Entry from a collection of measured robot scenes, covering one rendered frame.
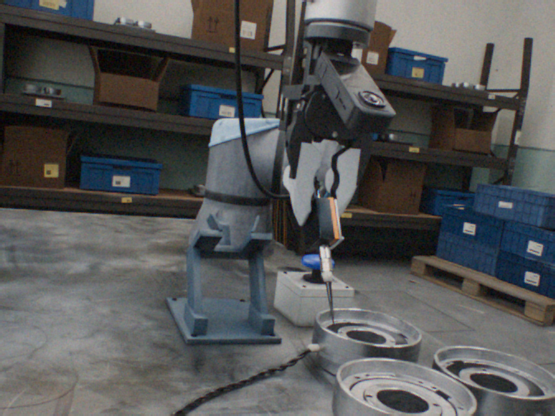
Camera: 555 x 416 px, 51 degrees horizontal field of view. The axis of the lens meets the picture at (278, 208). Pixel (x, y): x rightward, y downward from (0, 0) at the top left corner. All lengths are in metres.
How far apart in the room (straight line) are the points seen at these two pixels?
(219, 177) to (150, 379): 0.52
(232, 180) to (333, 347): 0.48
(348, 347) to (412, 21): 4.94
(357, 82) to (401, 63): 4.11
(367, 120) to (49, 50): 3.96
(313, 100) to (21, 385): 0.37
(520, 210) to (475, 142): 0.96
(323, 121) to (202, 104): 3.44
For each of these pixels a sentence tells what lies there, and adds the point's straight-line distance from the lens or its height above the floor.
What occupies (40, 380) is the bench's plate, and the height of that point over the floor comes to 0.80.
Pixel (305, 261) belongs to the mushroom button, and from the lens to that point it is 0.69.
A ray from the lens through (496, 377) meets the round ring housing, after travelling 0.58.
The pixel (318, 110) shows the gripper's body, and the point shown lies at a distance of 0.62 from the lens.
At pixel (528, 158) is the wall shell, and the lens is 5.66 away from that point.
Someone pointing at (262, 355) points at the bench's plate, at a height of 0.80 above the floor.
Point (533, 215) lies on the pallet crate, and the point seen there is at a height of 0.65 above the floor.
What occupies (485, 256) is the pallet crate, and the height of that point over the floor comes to 0.27.
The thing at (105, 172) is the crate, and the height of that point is 0.58.
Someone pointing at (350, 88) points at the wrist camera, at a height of 1.07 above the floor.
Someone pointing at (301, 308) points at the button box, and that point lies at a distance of 0.67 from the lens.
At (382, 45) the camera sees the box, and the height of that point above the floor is 1.71.
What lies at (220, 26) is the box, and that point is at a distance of 4.09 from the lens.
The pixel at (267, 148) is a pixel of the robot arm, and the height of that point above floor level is 0.98.
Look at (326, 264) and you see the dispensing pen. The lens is 0.62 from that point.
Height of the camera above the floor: 1.02
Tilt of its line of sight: 8 degrees down
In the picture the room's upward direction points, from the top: 7 degrees clockwise
